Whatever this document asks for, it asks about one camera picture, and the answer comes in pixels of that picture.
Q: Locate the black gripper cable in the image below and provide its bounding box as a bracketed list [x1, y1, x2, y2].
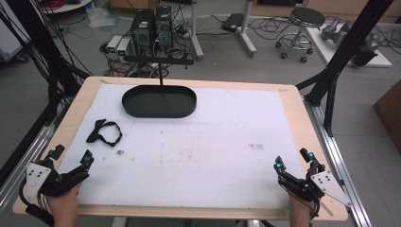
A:
[18, 179, 55, 227]
[309, 197, 322, 221]

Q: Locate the white floor platform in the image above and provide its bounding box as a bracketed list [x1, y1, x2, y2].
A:
[305, 22, 393, 69]

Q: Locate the black metal frame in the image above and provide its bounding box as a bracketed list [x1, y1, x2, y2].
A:
[295, 0, 395, 138]
[0, 0, 93, 190]

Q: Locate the aluminium rail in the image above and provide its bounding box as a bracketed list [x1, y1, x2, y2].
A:
[0, 103, 70, 211]
[303, 96, 374, 227]

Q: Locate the white table mat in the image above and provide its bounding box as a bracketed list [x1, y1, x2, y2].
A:
[59, 82, 306, 211]

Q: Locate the black oval tray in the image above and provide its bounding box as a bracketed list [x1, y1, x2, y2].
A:
[121, 84, 198, 119]

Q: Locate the black round stool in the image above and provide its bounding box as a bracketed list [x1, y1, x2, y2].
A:
[274, 7, 326, 64]

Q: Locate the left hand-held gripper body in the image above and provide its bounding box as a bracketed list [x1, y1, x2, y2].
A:
[23, 158, 92, 202]

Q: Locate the wooden table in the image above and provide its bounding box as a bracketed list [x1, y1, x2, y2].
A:
[12, 76, 350, 222]

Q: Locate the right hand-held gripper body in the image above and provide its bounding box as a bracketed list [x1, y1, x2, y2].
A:
[277, 164, 353, 209]

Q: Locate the clear plastic bag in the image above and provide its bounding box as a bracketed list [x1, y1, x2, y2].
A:
[85, 5, 122, 31]

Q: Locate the black flat box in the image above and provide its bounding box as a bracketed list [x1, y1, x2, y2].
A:
[220, 12, 245, 33]

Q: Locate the white power supply box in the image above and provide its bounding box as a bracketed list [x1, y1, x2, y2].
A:
[106, 34, 124, 55]
[115, 38, 132, 61]

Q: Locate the white round table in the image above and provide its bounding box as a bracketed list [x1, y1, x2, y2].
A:
[40, 0, 95, 15]

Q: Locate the black computer tower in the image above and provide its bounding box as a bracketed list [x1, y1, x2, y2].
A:
[153, 5, 174, 51]
[130, 9, 156, 59]

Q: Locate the black bow tie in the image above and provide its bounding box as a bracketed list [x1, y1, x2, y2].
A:
[85, 118, 124, 148]

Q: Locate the brown wooden cabinet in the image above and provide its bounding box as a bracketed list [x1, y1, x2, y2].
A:
[372, 79, 401, 156]

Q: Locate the black T-shaped stand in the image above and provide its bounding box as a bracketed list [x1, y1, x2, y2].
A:
[124, 55, 195, 96]

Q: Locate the person's right hand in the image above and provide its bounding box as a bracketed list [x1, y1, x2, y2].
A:
[288, 192, 316, 220]

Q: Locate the white desk leg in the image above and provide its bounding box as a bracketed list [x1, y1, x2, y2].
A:
[236, 0, 258, 59]
[188, 0, 205, 61]

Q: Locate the person's left hand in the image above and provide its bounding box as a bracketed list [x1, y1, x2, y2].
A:
[46, 183, 81, 218]

